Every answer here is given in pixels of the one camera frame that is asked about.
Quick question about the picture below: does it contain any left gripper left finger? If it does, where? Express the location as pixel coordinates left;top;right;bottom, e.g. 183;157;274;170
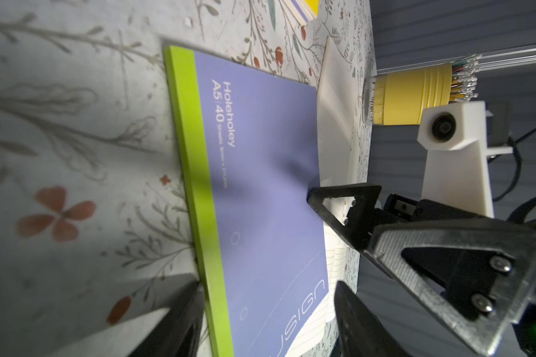
129;281;205;357

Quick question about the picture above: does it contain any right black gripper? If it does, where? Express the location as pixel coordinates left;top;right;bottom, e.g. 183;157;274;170
365;191;536;357

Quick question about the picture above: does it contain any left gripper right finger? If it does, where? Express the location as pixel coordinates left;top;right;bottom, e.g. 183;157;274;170
334;281;410;357

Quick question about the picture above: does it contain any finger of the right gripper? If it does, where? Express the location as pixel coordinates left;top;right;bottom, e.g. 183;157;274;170
307;183;381;250

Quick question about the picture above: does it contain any cream lined notebook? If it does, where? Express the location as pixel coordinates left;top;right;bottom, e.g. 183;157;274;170
287;37;357;356

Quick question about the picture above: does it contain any purple cover notebook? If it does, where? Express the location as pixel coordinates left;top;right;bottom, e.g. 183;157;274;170
284;0;317;25
165;46;329;356

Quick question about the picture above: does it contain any yellow cover notebook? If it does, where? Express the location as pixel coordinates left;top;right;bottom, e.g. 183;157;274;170
303;0;320;18

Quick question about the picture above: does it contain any yellow pencil cup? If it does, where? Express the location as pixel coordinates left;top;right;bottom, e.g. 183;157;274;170
363;62;452;126

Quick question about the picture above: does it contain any bundle of pencils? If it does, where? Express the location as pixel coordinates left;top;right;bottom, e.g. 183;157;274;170
449;54;482;104

